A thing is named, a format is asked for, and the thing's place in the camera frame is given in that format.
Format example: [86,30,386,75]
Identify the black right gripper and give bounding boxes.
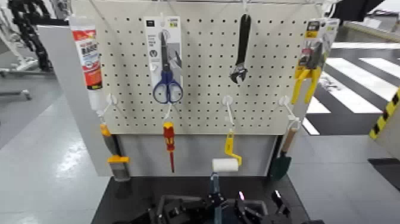
[234,189,292,224]

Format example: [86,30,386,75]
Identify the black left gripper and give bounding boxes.
[157,193,229,224]

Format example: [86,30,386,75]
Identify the grey stand base panel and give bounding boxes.
[118,133,279,178]

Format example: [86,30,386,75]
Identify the red and yellow screwdriver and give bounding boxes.
[162,121,176,174]

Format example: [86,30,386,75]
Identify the white pegboard hook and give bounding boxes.
[221,95,236,132]
[164,103,176,123]
[279,95,302,123]
[96,93,119,118]

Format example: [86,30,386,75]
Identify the grey scraper with yellow collar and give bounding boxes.
[99,123,132,182]

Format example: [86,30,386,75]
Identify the cream perforated pegboard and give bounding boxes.
[93,0,324,136]

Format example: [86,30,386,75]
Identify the yellow black striped barrier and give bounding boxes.
[368,88,400,160]

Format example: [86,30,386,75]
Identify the black adjustable wrench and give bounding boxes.
[229,13,252,85]

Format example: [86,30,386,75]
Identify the grey stand side panel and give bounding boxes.
[36,24,114,178]

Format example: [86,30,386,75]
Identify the white sealant tube red label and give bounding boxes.
[69,15,105,111]

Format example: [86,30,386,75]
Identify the black machine part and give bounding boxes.
[329,0,387,23]

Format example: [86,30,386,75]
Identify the white paint roller yellow handle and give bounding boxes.
[211,129,243,173]

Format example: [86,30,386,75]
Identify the green trowel with wooden handle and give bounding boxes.
[270,126,299,182]

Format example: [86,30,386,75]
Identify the blue-handled scissors on card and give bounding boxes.
[144,16,185,105]

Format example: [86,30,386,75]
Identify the yellow-handled pliers on card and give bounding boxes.
[290,18,340,105]

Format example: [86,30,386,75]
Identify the white metal frame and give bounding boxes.
[0,6,40,79]

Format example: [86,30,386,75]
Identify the black cable drag chain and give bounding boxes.
[7,0,53,72]

